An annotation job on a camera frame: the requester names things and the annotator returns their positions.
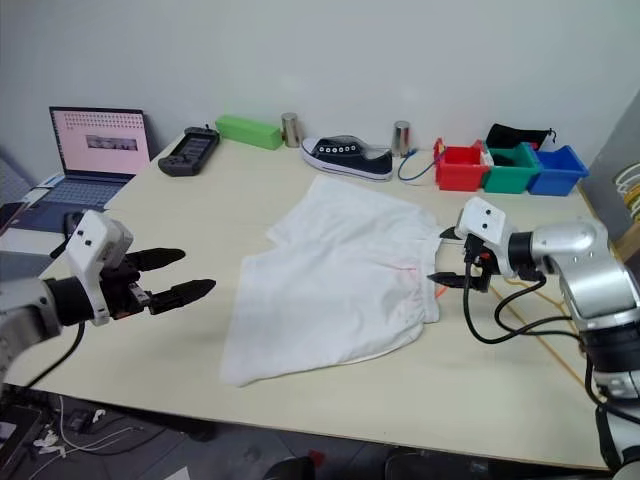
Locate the silver metal cylinder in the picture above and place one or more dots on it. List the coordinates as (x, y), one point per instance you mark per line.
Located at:
(401, 140)
(290, 130)

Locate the small red yellow box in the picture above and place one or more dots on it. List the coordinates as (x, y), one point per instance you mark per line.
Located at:
(439, 150)

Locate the green rectangular box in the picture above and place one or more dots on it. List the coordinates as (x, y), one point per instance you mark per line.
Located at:
(245, 130)

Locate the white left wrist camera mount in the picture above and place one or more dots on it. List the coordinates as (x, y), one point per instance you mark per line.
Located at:
(92, 240)

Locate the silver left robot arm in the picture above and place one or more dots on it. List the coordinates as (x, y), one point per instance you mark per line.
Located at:
(25, 310)

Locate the open blue laptop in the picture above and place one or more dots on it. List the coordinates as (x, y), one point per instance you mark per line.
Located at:
(100, 135)

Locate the black handheld game console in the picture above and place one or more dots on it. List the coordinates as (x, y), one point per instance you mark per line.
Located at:
(190, 150)

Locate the blue plastic bin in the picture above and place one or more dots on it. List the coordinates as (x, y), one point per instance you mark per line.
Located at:
(555, 182)

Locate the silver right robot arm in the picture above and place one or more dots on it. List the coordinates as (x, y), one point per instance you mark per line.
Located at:
(590, 280)

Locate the grey board panel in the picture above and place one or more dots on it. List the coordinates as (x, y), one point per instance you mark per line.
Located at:
(610, 160)

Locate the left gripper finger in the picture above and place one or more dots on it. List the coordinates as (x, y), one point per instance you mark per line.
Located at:
(185, 292)
(160, 255)

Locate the black white canvas sneaker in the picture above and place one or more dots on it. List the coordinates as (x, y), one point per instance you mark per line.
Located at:
(350, 160)

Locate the black computer mouse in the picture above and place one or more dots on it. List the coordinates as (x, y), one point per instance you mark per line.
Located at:
(72, 222)

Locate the white shorts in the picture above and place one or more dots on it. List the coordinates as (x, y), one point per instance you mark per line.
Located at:
(325, 280)

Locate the small red-orange object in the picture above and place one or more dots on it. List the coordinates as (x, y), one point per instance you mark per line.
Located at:
(439, 292)

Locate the grey perforated panel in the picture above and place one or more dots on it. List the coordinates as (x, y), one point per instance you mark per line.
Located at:
(15, 172)

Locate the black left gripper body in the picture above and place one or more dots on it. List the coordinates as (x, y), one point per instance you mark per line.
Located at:
(120, 285)

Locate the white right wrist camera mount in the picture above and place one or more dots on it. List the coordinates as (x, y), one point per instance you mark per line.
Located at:
(487, 220)

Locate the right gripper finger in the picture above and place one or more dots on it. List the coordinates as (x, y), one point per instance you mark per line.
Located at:
(450, 280)
(454, 233)

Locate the black power adapter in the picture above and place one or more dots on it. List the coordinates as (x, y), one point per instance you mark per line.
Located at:
(79, 421)

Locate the white red printed packet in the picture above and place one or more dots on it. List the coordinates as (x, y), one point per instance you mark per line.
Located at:
(484, 155)

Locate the red plastic bin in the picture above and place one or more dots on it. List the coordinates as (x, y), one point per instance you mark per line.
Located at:
(460, 177)

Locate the green plastic bin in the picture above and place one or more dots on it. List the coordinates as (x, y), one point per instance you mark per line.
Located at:
(505, 181)

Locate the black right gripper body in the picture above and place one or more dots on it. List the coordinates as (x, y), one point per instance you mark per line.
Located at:
(472, 250)

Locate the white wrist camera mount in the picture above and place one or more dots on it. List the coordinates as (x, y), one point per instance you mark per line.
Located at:
(487, 220)
(92, 240)

